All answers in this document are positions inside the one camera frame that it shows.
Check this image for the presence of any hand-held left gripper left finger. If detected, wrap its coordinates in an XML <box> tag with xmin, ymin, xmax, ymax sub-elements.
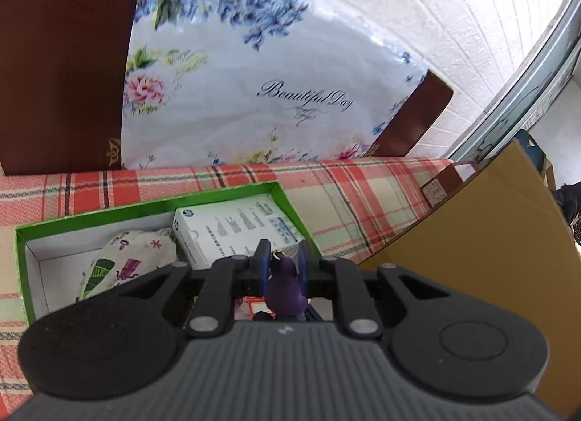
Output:
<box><xmin>111</xmin><ymin>238</ymin><xmax>273</xmax><ymax>338</ymax></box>

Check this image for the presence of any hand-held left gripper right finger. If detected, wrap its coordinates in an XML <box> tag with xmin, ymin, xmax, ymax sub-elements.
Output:
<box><xmin>297</xmin><ymin>240</ymin><xmax>455</xmax><ymax>339</ymax></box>

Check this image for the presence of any purple toy figure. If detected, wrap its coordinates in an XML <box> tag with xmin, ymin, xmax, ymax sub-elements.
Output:
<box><xmin>263</xmin><ymin>251</ymin><xmax>310</xmax><ymax>315</ymax></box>

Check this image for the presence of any green cardboard box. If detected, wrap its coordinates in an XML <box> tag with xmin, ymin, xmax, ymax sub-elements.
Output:
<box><xmin>15</xmin><ymin>181</ymin><xmax>325</xmax><ymax>326</ymax></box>

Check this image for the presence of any white printed carton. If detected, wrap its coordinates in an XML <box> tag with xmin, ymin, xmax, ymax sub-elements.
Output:
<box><xmin>172</xmin><ymin>193</ymin><xmax>306</xmax><ymax>270</ymax></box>

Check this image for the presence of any red plaid bedsheet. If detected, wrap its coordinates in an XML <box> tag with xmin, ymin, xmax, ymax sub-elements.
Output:
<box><xmin>0</xmin><ymin>157</ymin><xmax>455</xmax><ymax>404</ymax></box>

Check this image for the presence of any printed fabric pouch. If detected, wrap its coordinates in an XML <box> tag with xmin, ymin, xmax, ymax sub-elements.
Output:
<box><xmin>75</xmin><ymin>228</ymin><xmax>179</xmax><ymax>304</ymax></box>

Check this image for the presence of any small labelled brown carton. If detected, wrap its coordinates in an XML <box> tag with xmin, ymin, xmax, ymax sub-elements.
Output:
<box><xmin>420</xmin><ymin>160</ymin><xmax>479</xmax><ymax>208</ymax></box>

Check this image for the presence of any brown cardboard sheet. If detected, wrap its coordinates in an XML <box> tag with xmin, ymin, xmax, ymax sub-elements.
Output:
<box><xmin>347</xmin><ymin>138</ymin><xmax>570</xmax><ymax>419</ymax></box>

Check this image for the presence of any floral white pillow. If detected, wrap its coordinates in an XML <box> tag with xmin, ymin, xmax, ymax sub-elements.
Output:
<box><xmin>122</xmin><ymin>0</ymin><xmax>430</xmax><ymax>170</ymax></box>

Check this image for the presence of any brown wooden headboard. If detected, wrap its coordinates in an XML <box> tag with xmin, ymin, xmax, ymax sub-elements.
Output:
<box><xmin>0</xmin><ymin>0</ymin><xmax>455</xmax><ymax>177</ymax></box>

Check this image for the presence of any grey window frame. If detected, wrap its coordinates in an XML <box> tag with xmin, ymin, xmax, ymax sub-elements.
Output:
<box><xmin>449</xmin><ymin>0</ymin><xmax>581</xmax><ymax>163</ymax></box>

